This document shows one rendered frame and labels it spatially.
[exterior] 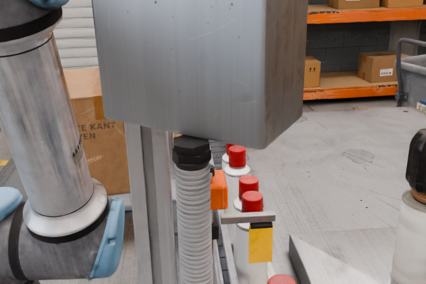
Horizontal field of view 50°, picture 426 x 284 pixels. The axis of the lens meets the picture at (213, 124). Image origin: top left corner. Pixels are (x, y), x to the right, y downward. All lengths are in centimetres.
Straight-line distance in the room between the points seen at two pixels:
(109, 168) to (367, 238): 63
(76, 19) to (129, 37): 448
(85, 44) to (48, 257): 429
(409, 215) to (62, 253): 52
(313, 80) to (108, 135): 356
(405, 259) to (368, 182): 55
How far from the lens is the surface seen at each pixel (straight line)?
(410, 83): 299
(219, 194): 51
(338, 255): 96
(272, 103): 37
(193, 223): 41
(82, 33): 489
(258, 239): 59
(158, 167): 51
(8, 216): 73
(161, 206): 53
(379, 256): 97
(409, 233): 80
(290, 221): 113
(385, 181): 137
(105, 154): 118
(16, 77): 52
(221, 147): 139
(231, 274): 75
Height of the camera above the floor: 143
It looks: 21 degrees down
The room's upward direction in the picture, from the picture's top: 1 degrees counter-clockwise
